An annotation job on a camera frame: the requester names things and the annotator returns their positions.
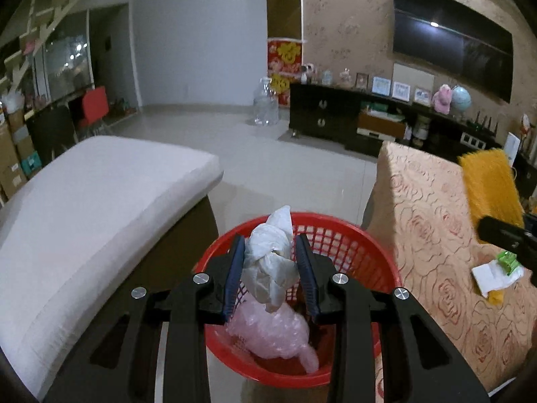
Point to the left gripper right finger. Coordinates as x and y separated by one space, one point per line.
419 362

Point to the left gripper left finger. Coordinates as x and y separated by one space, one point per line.
160 355

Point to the white knotted plastic bag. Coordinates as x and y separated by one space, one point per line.
268 270

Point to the green snack wrapper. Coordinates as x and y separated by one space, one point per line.
508 262

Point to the white paper napkin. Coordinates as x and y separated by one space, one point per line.
492 277

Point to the white box device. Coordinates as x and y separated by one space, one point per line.
511 148

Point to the rose pattern tablecloth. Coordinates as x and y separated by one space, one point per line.
418 212

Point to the black wifi router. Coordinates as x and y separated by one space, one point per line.
482 125

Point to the pale blue globe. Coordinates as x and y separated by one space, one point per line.
461 99

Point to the pink plush toy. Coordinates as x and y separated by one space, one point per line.
441 100

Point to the black TV cabinet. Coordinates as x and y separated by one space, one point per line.
361 121

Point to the red chair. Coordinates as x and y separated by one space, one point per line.
95 107

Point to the clear water jug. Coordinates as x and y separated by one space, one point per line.
266 104

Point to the black wall television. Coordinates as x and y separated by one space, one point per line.
451 36

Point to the red festive wall poster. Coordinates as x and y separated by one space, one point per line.
284 62

